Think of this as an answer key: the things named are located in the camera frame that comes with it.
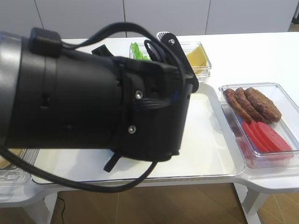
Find clear bun container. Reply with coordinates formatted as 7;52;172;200
0;149;39;187

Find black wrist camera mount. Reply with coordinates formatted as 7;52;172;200
144;31;199;93

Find clear patty and tomato container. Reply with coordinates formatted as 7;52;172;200
220;83;299;168

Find near bun half in container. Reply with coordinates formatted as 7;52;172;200
0;149;23;169

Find clear lettuce and cheese container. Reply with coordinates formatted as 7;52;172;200
129;42;211;84

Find stack of yellow cheese slices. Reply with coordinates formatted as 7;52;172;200
186;44;207;75

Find middle brown meat patty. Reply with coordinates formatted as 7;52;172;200
235;87;269;124

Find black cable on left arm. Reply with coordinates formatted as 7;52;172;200
0;21;187;193

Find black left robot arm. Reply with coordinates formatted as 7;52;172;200
0;32;192;162

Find red tomato slice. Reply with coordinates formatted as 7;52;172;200
242;121;268;153
249;121;277;153
257;122;292;152

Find green lettuce leaves in container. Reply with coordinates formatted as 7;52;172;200
130;42;149;60

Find left brown meat patty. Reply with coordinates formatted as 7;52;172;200
223;89;252;125

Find white rectangular serving tray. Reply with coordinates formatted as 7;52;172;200
35;84;245;184

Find left red tomato slice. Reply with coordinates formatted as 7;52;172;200
242;121;268;153

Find brown meat patty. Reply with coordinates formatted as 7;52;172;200
245;87;282;122
235;87;269;124
223;89;252;125

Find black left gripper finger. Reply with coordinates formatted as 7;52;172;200
103;153;121;172

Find right red tomato slice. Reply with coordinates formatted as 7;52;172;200
257;122;292;152

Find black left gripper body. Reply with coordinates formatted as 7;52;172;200
91;45;192;161

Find right brown meat patty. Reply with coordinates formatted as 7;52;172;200
245;87;282;122

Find middle red tomato slice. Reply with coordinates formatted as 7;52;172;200
249;121;277;153

